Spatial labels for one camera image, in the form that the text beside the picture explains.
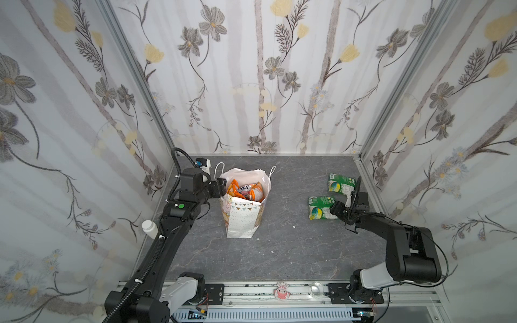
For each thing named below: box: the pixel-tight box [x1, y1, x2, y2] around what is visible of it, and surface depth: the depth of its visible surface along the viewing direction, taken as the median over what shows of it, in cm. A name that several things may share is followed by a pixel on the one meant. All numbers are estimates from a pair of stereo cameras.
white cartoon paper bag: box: [219, 168, 272, 239], surface depth 80 cm
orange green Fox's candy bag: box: [237, 183, 260, 197], surface depth 88 cm
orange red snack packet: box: [226, 178, 247, 200], surface depth 81 cm
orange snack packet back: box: [249, 181, 266, 203], surface depth 82 cm
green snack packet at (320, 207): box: [308, 195, 338, 221], surface depth 97 cm
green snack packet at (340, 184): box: [327, 172, 357, 195], surface depth 106 cm
